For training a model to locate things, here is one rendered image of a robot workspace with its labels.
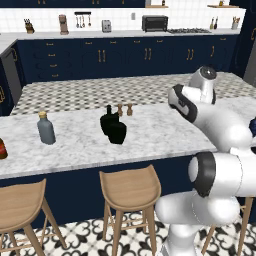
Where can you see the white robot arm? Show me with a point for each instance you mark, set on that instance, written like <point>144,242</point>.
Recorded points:
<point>220,126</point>

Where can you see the round black glass bottle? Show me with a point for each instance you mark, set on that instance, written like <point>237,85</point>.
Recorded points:
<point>117,134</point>

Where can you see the small wooden shaker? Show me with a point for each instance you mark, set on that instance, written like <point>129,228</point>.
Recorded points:
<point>120,110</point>
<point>129,110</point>

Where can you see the light wooden bar stool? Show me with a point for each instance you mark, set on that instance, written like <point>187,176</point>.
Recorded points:
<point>246,216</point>
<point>20,203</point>
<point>130,190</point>

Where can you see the dark blue lower cupboard run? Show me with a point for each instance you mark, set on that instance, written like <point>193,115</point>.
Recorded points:
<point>126,58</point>

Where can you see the dark blue cupboard run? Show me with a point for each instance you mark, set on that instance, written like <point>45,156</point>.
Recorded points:
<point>126,58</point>
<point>66,3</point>

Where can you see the grey bottle with tan cap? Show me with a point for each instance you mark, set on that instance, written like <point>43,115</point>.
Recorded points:
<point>46,130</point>

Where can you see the dark blue kitchen island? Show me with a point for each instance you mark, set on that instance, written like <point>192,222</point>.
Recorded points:
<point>80,195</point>

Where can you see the grey toaster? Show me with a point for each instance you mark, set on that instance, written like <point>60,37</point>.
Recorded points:
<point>106,26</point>

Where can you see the black toaster oven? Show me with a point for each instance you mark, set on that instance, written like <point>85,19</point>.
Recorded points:
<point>155,23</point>

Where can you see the black hob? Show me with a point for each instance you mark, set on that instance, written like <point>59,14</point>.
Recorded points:
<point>189,30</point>

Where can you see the red-brown bottle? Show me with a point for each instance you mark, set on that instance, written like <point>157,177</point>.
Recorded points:
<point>2,149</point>

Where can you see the grey dishwasher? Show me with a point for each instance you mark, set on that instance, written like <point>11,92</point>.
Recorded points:
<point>10,75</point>

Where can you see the olive green bottle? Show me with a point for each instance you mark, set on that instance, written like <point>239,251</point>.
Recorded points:
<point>212,24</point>

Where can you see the dark slim bottle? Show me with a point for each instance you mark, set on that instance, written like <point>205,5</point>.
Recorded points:
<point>216,23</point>

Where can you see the dark blue upper cupboard run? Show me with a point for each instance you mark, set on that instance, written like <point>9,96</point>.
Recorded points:
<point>66,3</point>

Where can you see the wooden knife block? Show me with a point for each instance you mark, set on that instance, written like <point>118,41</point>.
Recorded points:
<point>29,27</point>

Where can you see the white pot with tools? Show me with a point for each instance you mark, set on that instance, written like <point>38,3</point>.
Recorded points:
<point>235,24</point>

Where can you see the dark blue tall cupboard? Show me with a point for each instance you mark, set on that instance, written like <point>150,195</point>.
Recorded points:
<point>246,30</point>

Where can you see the small yellow shelf item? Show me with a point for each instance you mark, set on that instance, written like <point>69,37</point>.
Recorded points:
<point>221,3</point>

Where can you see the grey wall socket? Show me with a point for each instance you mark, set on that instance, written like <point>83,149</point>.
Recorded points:
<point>133,16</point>

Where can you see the black rail with hanging tools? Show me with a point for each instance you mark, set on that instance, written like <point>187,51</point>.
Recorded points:
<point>82,19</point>

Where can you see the wooden wall shelf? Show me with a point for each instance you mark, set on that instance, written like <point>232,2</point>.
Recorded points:
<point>156,6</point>
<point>222,6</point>

